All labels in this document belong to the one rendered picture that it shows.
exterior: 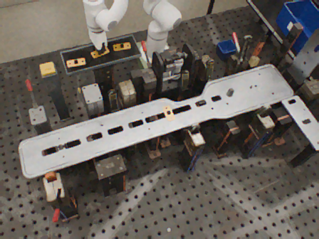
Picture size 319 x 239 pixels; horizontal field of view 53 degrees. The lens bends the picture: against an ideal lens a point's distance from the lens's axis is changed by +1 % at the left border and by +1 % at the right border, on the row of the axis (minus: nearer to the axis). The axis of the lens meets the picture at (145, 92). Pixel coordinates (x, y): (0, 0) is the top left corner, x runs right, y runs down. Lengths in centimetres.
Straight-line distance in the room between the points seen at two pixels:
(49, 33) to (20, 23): 33
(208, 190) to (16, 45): 229
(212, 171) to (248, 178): 19
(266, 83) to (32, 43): 225
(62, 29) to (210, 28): 157
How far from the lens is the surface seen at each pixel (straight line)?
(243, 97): 170
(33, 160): 151
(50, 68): 154
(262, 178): 188
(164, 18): 171
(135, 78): 155
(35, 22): 347
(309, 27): 212
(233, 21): 249
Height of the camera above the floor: 236
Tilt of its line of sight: 57 degrees down
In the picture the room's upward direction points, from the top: 4 degrees clockwise
